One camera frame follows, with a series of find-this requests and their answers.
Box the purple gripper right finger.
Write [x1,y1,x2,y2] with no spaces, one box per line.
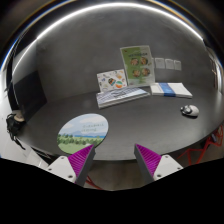
[133,143,184,183]

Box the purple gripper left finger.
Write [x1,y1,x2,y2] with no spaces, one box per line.
[46,143,97,185]

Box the white grey computer mouse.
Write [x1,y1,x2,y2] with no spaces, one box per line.
[180,105,199,117]

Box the red chair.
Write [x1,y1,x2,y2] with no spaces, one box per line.
[180,125,224,165]

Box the white blue book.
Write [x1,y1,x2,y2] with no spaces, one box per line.
[150,83,193,98]

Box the black monitor screen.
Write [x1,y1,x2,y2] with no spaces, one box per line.
[13,71,47,121]

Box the small colourful picture card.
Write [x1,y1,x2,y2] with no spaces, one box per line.
[97,69,127,92]

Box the green food poster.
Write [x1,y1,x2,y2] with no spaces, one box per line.
[120,45,155,86]

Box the white wall paper middle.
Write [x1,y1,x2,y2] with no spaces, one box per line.
[165,59,174,69]

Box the white wall paper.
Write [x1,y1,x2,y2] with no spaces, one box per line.
[155,58,165,69]
[174,60,182,70]
[165,59,174,69]

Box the white wall paper left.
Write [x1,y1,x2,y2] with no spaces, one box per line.
[155,58,165,69]

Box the white wall paper right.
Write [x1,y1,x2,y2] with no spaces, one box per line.
[174,60,182,70]

